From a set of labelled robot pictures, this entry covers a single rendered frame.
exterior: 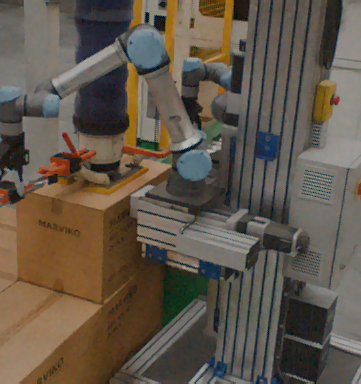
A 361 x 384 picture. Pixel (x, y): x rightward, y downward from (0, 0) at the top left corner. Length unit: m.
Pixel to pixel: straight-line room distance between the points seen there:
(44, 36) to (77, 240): 1.77
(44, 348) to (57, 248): 0.44
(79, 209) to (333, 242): 0.94
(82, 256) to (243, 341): 0.73
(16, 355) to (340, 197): 1.24
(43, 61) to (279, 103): 2.06
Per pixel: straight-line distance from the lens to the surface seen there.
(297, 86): 2.53
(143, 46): 2.29
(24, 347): 2.63
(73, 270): 2.87
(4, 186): 2.49
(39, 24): 4.29
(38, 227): 2.88
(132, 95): 4.12
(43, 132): 4.43
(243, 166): 2.68
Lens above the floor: 2.01
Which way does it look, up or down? 22 degrees down
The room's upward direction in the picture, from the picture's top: 4 degrees clockwise
